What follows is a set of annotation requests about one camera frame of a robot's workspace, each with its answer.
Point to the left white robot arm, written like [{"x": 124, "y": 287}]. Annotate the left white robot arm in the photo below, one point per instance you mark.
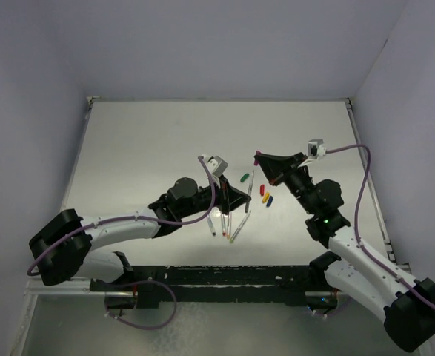
[{"x": 68, "y": 245}]

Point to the purple pen cap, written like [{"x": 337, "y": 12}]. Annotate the purple pen cap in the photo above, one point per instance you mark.
[{"x": 255, "y": 162}]

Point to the purple pen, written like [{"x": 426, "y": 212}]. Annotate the purple pen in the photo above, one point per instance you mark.
[{"x": 249, "y": 192}]

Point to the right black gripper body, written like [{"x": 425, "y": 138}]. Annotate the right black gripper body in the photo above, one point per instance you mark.
[{"x": 297, "y": 181}]

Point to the red tipped pen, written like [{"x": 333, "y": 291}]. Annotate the red tipped pen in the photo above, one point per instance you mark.
[{"x": 223, "y": 225}]

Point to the yellow pen cap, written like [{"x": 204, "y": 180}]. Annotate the yellow pen cap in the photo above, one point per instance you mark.
[{"x": 266, "y": 197}]

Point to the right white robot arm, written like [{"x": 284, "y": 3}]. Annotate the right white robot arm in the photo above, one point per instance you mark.
[{"x": 404, "y": 304}]

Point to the yellow tipped pen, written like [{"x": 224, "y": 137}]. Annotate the yellow tipped pen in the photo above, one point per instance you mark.
[{"x": 229, "y": 226}]

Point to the green tipped pen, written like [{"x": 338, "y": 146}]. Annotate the green tipped pen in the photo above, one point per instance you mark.
[{"x": 240, "y": 226}]

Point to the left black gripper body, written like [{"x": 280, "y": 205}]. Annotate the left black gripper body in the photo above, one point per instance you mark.
[{"x": 204, "y": 198}]

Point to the green pen cap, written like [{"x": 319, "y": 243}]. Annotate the green pen cap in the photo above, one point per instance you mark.
[{"x": 244, "y": 177}]

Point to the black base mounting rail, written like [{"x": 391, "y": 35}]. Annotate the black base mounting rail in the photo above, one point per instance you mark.
[{"x": 145, "y": 287}]

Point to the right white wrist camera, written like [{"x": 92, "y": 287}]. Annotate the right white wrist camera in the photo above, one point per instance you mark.
[{"x": 316, "y": 149}]

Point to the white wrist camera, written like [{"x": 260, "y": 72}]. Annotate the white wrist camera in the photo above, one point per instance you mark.
[
  {"x": 316, "y": 149},
  {"x": 215, "y": 165}
]

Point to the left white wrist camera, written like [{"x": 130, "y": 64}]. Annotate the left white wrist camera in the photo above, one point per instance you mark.
[{"x": 215, "y": 165}]

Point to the blue pen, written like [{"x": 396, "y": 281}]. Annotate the blue pen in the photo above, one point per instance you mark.
[{"x": 210, "y": 225}]

